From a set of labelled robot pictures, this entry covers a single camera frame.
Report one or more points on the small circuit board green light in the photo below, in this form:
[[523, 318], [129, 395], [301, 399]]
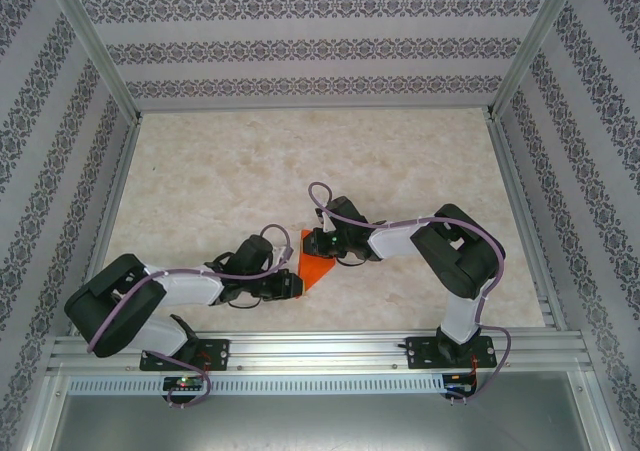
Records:
[[185, 383]]

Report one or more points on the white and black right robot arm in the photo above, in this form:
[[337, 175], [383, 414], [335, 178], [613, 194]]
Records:
[[395, 238]]

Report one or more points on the aluminium side rail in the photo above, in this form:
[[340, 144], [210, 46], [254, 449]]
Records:
[[525, 221], [107, 221]]

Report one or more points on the long aluminium mounting rail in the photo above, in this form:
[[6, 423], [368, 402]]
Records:
[[320, 348]]

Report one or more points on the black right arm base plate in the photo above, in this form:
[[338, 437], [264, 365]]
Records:
[[425, 356]]

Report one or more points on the small circuit board with pins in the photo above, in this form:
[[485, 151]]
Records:
[[460, 385]]

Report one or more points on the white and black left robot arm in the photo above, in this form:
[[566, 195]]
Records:
[[190, 286]]

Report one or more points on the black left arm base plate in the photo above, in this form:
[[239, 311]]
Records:
[[217, 353]]

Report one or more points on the aluminium frame post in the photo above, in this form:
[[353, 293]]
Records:
[[532, 46], [95, 46]]

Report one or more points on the grey sheet metal panel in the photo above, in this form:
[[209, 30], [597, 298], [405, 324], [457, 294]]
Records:
[[320, 426]]

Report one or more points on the orange cloth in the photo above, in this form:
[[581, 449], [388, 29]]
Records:
[[315, 271]]

